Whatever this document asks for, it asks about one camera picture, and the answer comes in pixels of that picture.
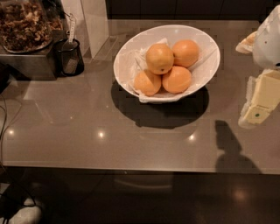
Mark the orange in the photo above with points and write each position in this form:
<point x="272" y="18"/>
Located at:
<point x="159" y="58"/>
<point x="177" y="80"/>
<point x="186" y="53"/>
<point x="147" y="82"/>

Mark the white ceramic bowl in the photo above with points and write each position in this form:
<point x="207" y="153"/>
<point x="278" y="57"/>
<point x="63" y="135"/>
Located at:
<point x="171" y="30"/>

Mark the glass bowl of nuts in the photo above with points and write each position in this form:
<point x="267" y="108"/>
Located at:
<point x="27" y="25"/>

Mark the white utensil in cup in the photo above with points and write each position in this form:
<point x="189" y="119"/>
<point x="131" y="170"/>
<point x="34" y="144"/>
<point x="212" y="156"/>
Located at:
<point x="71" y="32"/>

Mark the dark metal box stand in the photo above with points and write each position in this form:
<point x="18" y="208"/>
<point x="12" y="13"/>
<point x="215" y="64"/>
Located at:
<point x="41" y="65"/>

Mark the white cloth on floor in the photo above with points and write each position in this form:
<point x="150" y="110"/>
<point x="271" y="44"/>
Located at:
<point x="30" y="212"/>

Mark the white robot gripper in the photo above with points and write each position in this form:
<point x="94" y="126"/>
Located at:
<point x="268" y="44"/>

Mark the white paper towel liner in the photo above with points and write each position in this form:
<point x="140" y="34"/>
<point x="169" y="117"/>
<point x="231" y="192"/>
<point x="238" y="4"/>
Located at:
<point x="130" y="61"/>

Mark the black mesh cup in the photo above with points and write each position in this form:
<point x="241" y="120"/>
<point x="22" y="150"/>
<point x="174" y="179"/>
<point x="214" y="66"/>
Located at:
<point x="69" y="57"/>

